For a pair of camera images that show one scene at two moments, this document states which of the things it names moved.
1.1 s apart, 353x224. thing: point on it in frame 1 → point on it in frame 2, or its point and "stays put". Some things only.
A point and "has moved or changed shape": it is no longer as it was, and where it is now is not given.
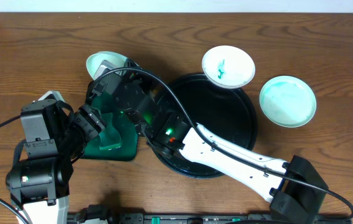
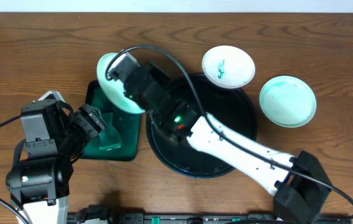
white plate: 95,60 has moved or changed shape
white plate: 287,101 stays put
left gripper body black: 92,121 stays put
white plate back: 228,66 stays put
